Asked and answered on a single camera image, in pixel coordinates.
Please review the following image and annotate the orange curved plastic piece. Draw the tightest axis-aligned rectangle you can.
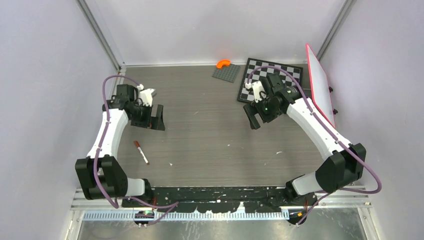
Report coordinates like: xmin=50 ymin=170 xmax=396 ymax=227
xmin=215 ymin=59 xmax=231 ymax=69

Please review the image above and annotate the black white checkerboard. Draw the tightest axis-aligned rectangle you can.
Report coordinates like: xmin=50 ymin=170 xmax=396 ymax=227
xmin=236 ymin=57 xmax=304 ymax=103

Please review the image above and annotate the white slotted cable duct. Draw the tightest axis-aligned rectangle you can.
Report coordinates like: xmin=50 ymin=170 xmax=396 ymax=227
xmin=82 ymin=209 xmax=290 ymax=221

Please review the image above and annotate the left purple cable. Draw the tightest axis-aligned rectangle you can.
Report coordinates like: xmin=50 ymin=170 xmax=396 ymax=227
xmin=93 ymin=75 xmax=180 ymax=227

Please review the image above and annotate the white marker pen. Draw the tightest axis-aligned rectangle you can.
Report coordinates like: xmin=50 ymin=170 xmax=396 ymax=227
xmin=137 ymin=147 xmax=150 ymax=165

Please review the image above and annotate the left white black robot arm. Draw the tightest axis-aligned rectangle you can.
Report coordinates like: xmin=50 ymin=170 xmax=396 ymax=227
xmin=75 ymin=84 xmax=166 ymax=207

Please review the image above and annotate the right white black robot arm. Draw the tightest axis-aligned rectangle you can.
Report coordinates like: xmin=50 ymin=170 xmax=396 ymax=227
xmin=243 ymin=73 xmax=366 ymax=205

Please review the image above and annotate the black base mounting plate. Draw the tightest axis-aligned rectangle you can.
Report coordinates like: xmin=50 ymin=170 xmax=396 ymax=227
xmin=139 ymin=186 xmax=317 ymax=214

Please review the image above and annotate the pink framed whiteboard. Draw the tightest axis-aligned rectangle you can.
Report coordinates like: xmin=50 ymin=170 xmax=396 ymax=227
xmin=305 ymin=44 xmax=336 ymax=128

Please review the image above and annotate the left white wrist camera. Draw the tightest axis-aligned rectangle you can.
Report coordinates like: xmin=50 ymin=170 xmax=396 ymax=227
xmin=136 ymin=84 xmax=157 ymax=107

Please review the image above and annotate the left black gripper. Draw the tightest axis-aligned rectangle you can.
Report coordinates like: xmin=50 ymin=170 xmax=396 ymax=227
xmin=130 ymin=101 xmax=165 ymax=131

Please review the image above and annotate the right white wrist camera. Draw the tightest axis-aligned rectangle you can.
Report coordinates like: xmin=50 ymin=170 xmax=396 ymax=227
xmin=244 ymin=81 xmax=267 ymax=103

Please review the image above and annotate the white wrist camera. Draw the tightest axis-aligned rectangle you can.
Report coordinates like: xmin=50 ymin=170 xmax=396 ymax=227
xmin=244 ymin=81 xmax=267 ymax=103
xmin=136 ymin=84 xmax=157 ymax=107

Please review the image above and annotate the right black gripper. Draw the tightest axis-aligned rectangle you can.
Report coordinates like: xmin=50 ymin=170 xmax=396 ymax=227
xmin=243 ymin=94 xmax=283 ymax=130

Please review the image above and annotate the grey lego baseplate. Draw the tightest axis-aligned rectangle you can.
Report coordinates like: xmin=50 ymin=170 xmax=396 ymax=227
xmin=212 ymin=63 xmax=241 ymax=83

